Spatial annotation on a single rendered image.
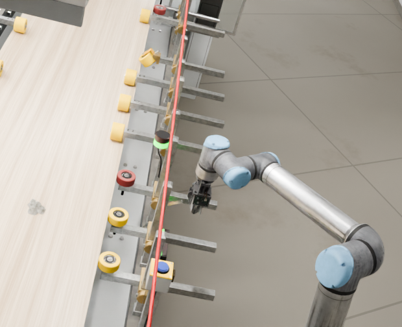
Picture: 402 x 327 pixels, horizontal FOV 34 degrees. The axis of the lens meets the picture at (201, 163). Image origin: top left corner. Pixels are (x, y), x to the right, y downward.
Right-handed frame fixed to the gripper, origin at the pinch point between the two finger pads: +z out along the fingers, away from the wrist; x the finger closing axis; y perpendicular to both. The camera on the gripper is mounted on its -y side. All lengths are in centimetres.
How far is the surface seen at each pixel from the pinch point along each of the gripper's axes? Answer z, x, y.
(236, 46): 97, 50, -357
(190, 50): 56, 1, -246
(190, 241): 12.5, 1.9, 5.1
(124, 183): 7.8, -29.0, -16.8
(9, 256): 7, -63, 37
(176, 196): 11.1, -6.2, -19.5
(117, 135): 2, -37, -42
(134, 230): 12.5, -21.4, 5.1
